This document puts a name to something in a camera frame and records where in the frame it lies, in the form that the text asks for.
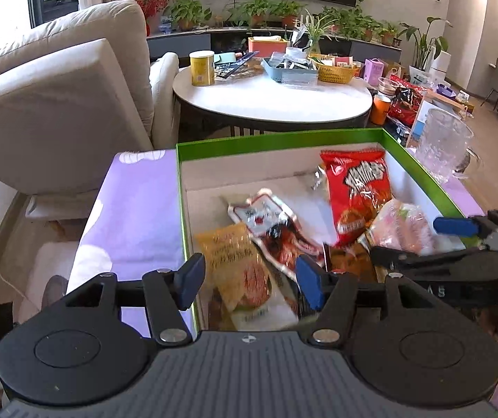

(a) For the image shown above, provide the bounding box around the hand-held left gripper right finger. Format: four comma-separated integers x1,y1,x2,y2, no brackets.
296,255,438,345

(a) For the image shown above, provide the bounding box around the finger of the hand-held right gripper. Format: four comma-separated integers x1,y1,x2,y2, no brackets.
370,246,484,271
434,210,498,239

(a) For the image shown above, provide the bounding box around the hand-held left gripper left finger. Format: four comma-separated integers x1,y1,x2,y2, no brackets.
64,253,207,346

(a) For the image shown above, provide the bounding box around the pink sausage packet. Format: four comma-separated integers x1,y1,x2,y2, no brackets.
364,199,436,257

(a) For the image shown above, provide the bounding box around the yellow snack packet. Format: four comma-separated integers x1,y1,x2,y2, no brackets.
194,223,299,332

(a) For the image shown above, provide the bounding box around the green cardboard box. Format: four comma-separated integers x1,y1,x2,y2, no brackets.
176,128,482,342

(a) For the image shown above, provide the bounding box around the orange snack packet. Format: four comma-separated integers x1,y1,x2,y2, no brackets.
323,244,378,284

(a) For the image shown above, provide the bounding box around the white and red snack packet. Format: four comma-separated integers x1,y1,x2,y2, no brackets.
227,189,325,281

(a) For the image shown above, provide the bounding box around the clear glass mug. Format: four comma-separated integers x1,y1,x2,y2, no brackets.
415,109,484,184

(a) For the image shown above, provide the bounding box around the clear snack packet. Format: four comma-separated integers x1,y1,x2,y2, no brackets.
294,164,329,192

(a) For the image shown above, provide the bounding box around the large red snack bag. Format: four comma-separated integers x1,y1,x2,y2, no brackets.
387,76,432,127

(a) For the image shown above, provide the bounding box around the orange cup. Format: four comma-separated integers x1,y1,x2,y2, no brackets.
371,95,392,125

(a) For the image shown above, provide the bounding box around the pink carton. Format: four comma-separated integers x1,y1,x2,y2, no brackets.
364,58,389,87

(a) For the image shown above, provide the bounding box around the tall leafy potted plant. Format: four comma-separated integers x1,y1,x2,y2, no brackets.
399,17,452,75

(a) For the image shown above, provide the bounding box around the white round table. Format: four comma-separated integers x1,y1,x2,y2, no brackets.
173,63,373,138

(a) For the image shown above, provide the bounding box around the yellow woven basket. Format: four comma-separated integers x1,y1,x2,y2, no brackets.
309,53,358,84

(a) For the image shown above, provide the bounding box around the blue plastic basket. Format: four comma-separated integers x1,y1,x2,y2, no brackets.
261,54,319,84

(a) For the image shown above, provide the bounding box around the yellow canister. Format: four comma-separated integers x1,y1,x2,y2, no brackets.
189,50,216,87

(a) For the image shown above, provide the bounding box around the dark flat tray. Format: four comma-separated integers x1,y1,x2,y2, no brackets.
215,51,260,80

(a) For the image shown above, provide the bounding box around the potted green plant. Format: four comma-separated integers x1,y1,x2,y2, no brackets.
168,0,212,31
231,0,278,28
275,0,308,27
323,6,402,46

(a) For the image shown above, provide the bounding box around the beige sofa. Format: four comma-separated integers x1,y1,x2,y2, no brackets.
0,0,181,196

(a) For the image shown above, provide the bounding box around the dark television stand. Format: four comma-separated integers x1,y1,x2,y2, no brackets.
147,28,403,64

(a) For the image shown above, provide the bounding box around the orange box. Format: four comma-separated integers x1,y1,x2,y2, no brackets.
248,36,290,58

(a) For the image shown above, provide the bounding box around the spider plant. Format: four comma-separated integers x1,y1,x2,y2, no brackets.
299,15,339,55

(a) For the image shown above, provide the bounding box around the red flower arrangement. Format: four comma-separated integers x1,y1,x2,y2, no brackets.
136,0,175,36

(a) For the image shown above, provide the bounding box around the white cable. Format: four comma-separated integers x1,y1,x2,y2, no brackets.
0,256,29,308

